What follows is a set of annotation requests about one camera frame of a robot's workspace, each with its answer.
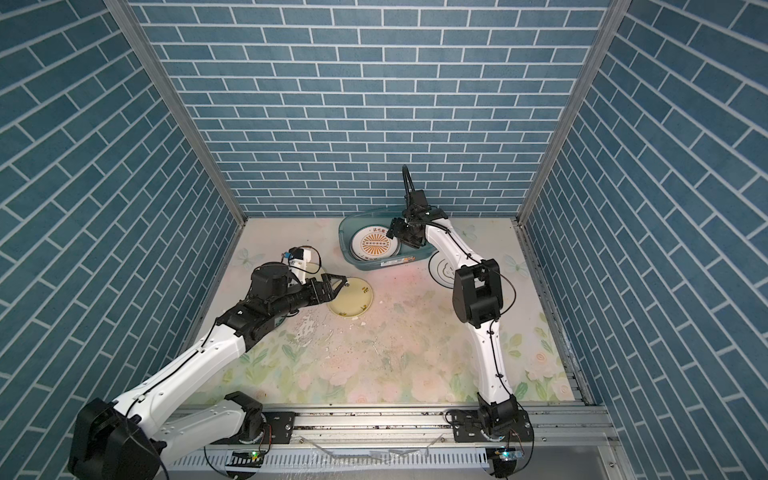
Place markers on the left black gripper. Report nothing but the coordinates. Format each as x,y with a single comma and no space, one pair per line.
315,296

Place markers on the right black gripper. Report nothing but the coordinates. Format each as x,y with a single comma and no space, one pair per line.
396,231

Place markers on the yellow plate with small prints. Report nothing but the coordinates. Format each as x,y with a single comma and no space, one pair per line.
354,299

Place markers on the white plate orange striped rim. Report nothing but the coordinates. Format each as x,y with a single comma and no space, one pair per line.
371,243

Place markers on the teal translucent plastic bin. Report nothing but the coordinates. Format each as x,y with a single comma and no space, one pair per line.
380,216

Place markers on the white plate black flower outline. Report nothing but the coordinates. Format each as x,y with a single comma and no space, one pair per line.
441,271

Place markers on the cream plate with black patch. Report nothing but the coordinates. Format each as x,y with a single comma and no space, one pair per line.
312,270

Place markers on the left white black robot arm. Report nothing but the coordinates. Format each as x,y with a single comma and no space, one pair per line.
133,436

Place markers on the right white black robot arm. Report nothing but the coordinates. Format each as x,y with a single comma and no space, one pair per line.
477,300

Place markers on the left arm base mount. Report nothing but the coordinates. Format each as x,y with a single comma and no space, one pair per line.
267,427

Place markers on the aluminium front rail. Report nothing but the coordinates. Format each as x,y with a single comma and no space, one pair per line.
560,442

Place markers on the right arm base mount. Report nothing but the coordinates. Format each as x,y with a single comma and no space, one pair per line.
475,426

